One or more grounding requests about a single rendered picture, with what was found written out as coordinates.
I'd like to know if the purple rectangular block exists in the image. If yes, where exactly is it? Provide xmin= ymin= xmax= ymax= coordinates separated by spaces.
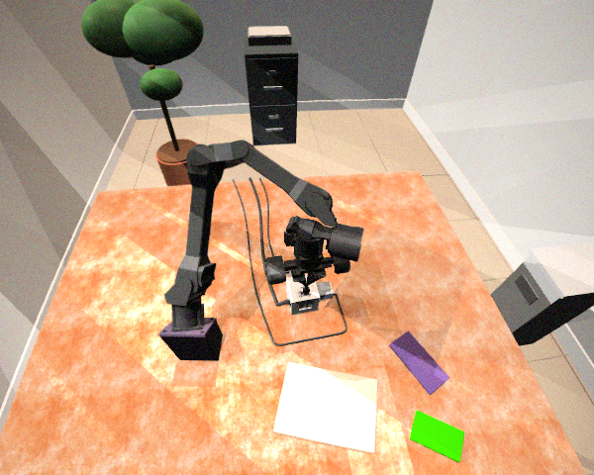
xmin=388 ymin=331 xmax=449 ymax=395

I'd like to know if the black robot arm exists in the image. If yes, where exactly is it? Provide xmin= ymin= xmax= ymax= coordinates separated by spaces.
xmin=163 ymin=140 xmax=364 ymax=332

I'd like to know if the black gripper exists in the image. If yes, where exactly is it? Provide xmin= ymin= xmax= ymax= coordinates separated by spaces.
xmin=265 ymin=248 xmax=351 ymax=286

